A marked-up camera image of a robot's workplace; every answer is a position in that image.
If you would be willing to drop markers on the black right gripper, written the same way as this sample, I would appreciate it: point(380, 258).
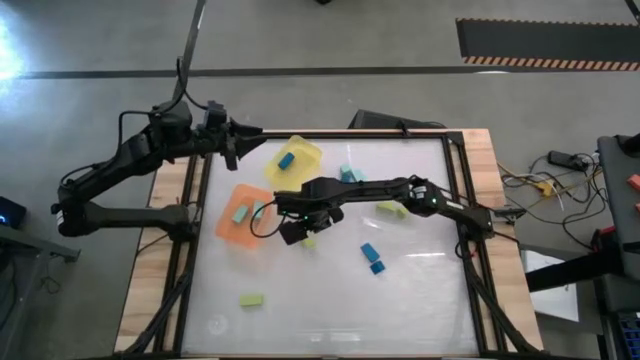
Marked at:
point(315, 217)

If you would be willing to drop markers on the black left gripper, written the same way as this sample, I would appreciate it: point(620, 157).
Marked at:
point(215, 139)

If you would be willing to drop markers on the green block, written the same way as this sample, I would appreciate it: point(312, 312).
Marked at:
point(310, 244)
point(251, 300)
point(386, 207)
point(402, 212)

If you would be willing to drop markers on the blue block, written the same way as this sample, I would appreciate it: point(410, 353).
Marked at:
point(370, 252)
point(286, 161)
point(377, 267)

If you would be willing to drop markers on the teal block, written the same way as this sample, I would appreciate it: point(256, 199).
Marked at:
point(346, 173)
point(240, 214)
point(258, 210)
point(360, 175)

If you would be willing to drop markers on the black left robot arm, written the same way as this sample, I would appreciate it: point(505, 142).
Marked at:
point(125, 155)

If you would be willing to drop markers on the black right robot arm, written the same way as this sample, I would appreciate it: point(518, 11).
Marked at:
point(370, 189)

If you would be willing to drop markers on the yellow translucent plastic bin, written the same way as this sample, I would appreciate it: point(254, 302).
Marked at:
point(305, 155)

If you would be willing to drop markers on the orange translucent plastic bin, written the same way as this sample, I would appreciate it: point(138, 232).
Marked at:
point(227, 230)

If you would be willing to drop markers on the black flat case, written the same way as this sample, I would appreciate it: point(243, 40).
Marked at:
point(380, 121)

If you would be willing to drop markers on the yellow plug connector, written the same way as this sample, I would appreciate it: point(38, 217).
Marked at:
point(545, 189)

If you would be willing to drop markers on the grey desk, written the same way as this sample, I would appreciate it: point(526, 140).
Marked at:
point(40, 245)

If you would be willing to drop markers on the black device with blue light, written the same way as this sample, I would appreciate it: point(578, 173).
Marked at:
point(12, 210)

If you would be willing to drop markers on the white paper sheet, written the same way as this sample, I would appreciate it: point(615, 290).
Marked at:
point(555, 305)

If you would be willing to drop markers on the black stand leg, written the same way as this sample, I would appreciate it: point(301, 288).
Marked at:
point(565, 272)

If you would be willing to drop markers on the black power strip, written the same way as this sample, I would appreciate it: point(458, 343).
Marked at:
point(565, 160)

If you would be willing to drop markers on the red clamp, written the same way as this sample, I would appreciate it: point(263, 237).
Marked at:
point(602, 235)

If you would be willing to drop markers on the black hazard-striped floor mat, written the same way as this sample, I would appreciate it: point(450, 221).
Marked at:
point(545, 42)

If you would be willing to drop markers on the dark grey side cart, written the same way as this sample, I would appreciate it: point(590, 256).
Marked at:
point(620, 210)

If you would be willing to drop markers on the black keyboard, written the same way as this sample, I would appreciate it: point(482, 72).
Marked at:
point(631, 327)

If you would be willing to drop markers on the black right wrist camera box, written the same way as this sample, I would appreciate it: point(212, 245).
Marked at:
point(292, 233)

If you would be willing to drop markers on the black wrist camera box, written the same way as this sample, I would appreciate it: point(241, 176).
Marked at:
point(215, 115)
point(292, 233)

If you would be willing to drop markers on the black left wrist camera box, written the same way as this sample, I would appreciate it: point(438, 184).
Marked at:
point(215, 115)

